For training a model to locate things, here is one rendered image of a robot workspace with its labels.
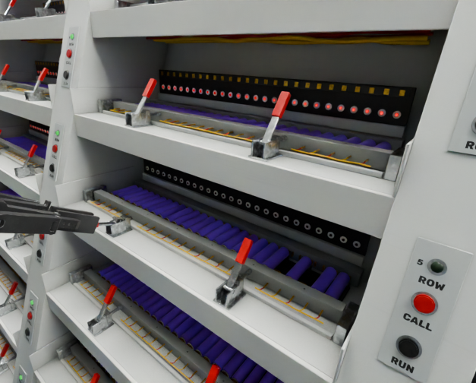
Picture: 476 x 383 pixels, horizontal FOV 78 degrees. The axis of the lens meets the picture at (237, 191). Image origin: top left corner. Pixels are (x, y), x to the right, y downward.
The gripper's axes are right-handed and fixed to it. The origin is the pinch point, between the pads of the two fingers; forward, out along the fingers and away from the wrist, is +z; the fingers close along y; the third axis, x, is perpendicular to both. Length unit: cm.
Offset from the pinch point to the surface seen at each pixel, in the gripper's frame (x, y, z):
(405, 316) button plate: 8.7, 46.0, 5.1
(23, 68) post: 28, -89, 13
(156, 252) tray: -0.6, 10.4, 9.6
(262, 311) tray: 0.3, 31.3, 10.3
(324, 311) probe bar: 3.5, 37.9, 13.6
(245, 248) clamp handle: 7.0, 26.5, 8.6
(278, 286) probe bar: 3.6, 31.2, 13.2
